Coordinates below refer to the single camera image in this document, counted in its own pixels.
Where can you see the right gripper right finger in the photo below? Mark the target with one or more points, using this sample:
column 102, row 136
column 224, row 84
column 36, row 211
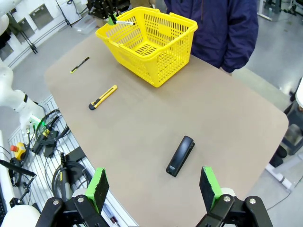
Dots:
column 209, row 189

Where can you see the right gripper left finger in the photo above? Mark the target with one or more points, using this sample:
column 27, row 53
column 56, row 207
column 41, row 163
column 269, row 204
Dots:
column 98, row 189

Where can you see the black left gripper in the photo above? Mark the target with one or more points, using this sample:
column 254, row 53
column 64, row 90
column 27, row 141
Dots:
column 101, row 8

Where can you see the white marker with black cap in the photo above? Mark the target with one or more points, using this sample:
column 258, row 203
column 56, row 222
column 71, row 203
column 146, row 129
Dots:
column 125, row 22

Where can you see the black stapler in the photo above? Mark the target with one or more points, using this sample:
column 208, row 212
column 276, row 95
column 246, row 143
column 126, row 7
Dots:
column 181, row 154

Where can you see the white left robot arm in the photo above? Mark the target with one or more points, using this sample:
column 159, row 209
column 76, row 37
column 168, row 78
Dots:
column 9, row 94

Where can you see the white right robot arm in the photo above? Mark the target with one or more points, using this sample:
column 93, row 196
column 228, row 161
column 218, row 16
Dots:
column 19, row 216

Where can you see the yellow plastic shopping basket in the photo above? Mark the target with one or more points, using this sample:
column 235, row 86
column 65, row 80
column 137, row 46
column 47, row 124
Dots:
column 123, row 55

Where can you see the person in purple jacket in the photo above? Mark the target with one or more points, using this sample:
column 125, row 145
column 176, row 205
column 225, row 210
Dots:
column 225, row 28

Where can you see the clear plastic storage box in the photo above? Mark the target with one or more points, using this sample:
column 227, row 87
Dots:
column 85, row 24

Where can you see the black yellow-tipped highlighter pen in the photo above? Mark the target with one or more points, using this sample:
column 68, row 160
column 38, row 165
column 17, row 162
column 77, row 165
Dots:
column 80, row 64

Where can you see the yellow black utility knife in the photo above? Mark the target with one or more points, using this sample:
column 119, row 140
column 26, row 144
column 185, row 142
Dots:
column 104, row 96

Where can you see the yellow red emergency stop button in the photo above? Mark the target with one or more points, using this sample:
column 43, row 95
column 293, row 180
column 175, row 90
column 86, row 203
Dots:
column 20, row 150

